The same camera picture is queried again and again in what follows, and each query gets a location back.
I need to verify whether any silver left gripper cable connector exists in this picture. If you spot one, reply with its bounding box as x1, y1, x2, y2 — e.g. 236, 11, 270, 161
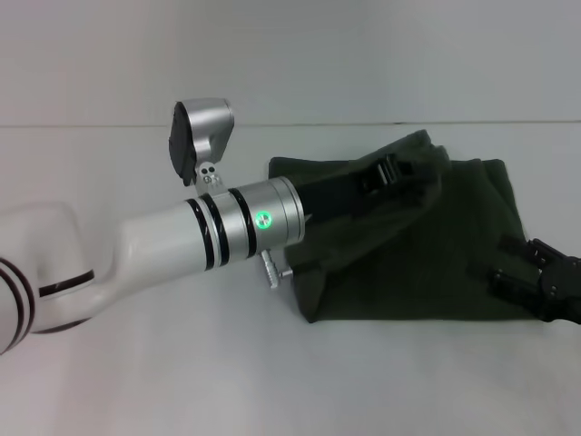
259, 248, 294, 292

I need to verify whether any dark green shirt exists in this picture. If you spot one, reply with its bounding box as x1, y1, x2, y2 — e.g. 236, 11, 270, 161
267, 128, 581, 326

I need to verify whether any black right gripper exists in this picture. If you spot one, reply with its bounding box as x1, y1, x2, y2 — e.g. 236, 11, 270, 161
492, 236, 581, 327

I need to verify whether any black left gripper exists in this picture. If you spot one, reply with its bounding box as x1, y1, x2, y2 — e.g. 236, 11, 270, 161
292, 153, 418, 223

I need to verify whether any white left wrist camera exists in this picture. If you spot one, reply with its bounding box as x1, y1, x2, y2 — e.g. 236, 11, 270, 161
167, 97, 235, 190

